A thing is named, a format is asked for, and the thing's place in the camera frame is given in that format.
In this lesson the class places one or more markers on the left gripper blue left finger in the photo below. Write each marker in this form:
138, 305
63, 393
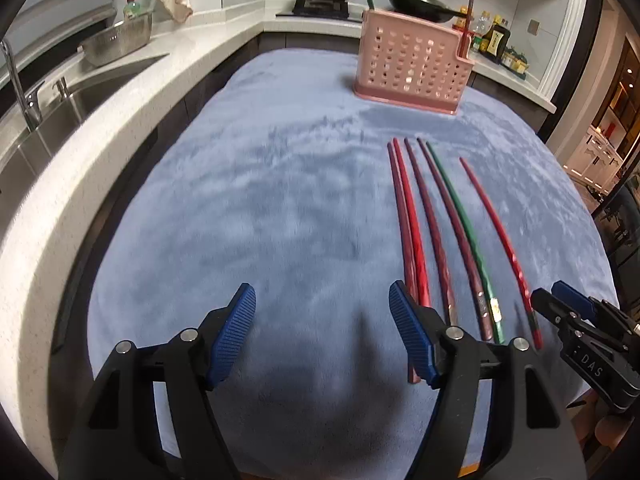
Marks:
236, 320

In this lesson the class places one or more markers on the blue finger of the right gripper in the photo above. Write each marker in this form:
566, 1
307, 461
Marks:
570, 296

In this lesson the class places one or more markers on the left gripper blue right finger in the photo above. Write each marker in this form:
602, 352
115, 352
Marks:
419, 329

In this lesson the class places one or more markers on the dark red chopstick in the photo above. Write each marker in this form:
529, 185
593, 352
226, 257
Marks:
405, 234
452, 234

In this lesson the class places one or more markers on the kitchen faucet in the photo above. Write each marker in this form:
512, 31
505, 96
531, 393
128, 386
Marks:
28, 101

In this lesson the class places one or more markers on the maroon chopstick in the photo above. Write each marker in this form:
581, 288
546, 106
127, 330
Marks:
449, 303

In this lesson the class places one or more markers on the blue-grey fleece table mat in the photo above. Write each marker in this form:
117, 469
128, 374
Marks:
283, 182

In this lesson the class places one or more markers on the small jars tray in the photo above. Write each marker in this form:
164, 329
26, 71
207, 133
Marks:
514, 62

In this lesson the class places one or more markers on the dark soy sauce bottle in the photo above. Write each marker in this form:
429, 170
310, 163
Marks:
494, 41

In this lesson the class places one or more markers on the steel sink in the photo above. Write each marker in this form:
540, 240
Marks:
26, 157

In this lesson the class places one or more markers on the pink perforated utensil basket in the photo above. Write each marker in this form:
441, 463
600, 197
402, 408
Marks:
410, 62

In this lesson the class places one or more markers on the red chopstick in basket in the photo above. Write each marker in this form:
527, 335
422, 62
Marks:
466, 39

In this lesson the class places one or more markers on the clear oil bottle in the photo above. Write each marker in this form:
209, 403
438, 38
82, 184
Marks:
480, 29

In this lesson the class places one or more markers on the steel colander bowl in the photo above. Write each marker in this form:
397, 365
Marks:
115, 42

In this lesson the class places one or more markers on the black wok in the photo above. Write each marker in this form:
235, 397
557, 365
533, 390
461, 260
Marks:
430, 10

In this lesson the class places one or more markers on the gas stove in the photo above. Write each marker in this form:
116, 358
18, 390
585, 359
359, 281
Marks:
325, 9

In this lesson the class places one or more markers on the green dish soap bottle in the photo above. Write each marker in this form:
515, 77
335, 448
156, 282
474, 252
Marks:
132, 9

